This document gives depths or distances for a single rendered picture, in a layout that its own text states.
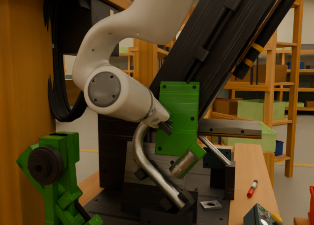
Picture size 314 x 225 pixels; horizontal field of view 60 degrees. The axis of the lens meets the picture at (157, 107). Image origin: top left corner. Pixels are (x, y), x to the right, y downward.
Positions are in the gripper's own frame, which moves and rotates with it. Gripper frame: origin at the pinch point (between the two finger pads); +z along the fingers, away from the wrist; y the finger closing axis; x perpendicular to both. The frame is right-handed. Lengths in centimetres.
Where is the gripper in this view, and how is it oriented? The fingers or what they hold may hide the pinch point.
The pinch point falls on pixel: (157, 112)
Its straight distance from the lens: 75.3
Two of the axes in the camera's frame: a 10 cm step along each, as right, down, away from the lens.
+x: -7.3, 6.7, 1.2
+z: 2.8, 1.4, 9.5
